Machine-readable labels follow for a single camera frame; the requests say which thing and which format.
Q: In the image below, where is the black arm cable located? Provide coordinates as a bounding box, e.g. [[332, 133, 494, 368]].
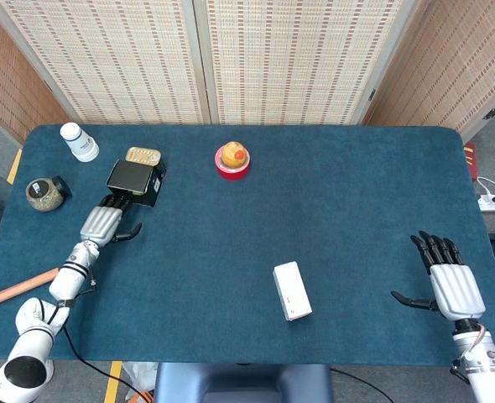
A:
[[64, 322, 154, 394]]

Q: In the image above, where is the woven bamboo folding screen panel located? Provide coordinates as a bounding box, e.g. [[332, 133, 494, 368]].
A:
[[192, 0, 421, 126], [0, 0, 211, 126]]

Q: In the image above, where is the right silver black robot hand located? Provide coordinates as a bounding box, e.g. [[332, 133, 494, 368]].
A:
[[390, 230, 487, 323]]

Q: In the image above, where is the black open cardboard box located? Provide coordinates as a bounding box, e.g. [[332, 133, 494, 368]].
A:
[[106, 159, 168, 208]]

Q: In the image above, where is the red yellow floor object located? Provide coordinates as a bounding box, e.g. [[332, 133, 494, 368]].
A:
[[462, 141, 480, 182]]

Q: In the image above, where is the yellow orange toy fruit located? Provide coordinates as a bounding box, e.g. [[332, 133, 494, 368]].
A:
[[221, 141, 248, 170]]

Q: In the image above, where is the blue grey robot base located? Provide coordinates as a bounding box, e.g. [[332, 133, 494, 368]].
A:
[[153, 363, 335, 403]]

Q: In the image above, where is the white rectangular carton box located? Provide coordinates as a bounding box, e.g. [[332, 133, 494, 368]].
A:
[[272, 260, 314, 322]]

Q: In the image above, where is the red dish with yellow fruit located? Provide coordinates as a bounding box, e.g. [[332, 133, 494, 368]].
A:
[[214, 146, 252, 182]]

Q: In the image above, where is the glass jar with black lid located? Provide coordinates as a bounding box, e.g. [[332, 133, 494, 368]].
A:
[[24, 175, 73, 212]]

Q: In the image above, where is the gold metal tin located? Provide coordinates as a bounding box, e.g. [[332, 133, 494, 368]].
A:
[[125, 146, 165, 168]]

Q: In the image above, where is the white plastic bottle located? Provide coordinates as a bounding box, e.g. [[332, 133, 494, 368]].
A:
[[59, 122, 101, 163]]

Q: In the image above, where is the white plastic bag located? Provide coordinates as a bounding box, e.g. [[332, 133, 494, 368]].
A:
[[122, 361, 160, 402]]

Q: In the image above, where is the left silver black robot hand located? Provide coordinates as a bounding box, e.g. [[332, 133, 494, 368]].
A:
[[79, 193, 143, 249]]

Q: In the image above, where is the wooden round stick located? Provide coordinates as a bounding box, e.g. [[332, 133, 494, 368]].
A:
[[0, 268, 60, 313]]

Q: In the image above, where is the brown woven folding screen panel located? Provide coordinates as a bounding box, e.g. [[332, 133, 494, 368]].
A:
[[0, 2, 71, 144], [363, 0, 495, 142]]

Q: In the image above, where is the black floor cable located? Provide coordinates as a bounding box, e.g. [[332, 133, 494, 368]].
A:
[[329, 366, 396, 403]]

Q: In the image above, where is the blue felt table cloth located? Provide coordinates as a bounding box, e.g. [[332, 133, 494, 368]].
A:
[[0, 124, 495, 366]]

